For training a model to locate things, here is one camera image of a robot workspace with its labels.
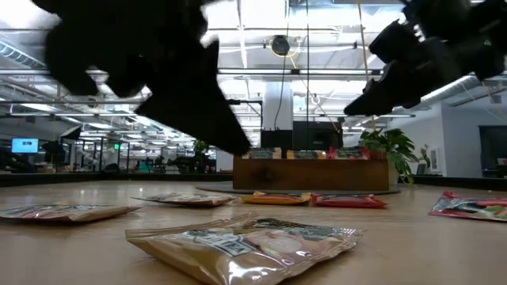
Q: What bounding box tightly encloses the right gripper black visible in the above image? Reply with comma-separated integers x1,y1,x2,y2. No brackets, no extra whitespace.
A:
343,0,507,116

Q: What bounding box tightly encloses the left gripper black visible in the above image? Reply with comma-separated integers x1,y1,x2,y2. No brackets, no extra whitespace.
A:
31,0,253,156

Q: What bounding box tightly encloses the beige tea packet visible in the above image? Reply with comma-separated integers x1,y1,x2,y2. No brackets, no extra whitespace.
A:
247,148,283,160
0,203,143,223
124,212,366,285
132,192,238,208

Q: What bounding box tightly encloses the red tea packet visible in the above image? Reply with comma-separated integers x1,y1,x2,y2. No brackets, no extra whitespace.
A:
325,146,372,160
311,192,389,210
428,190,507,222

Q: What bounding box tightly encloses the small green office plant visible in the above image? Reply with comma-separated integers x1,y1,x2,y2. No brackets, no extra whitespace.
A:
193,139,213,158

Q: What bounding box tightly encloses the black metal gantry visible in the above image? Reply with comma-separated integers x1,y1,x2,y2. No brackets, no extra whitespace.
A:
226,98,264,139

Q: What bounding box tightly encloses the long ceiling light bar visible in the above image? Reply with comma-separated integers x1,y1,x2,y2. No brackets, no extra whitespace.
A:
217,67,384,76

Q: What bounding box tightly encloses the green potted plant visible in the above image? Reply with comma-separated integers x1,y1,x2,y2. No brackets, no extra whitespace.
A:
358,127,421,186

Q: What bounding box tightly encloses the slim leafy plant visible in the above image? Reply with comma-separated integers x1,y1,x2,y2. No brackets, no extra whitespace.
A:
419,144,433,169

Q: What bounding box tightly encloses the black perforated computer case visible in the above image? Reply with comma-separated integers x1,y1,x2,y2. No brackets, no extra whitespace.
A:
260,120,345,151

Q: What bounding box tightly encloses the wooden compartment tray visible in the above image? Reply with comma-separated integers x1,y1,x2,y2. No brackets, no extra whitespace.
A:
232,156,391,192

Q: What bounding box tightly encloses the lit computer monitor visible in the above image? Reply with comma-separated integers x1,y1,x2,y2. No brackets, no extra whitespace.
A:
10,138,40,154

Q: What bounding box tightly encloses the yellow hanging cable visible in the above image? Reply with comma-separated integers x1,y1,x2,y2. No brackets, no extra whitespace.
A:
357,0,377,131

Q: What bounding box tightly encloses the black ceiling cable reel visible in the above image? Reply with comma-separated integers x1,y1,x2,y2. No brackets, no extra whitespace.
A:
270,34,292,57

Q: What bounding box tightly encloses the black metal table frame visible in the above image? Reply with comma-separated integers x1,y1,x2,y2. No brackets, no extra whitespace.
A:
0,172,507,190

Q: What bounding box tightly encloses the white wall panel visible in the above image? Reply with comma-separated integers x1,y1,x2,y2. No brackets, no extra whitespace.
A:
429,146,443,173

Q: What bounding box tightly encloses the dark wall display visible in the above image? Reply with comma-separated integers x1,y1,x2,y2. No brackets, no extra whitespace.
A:
478,125,507,178

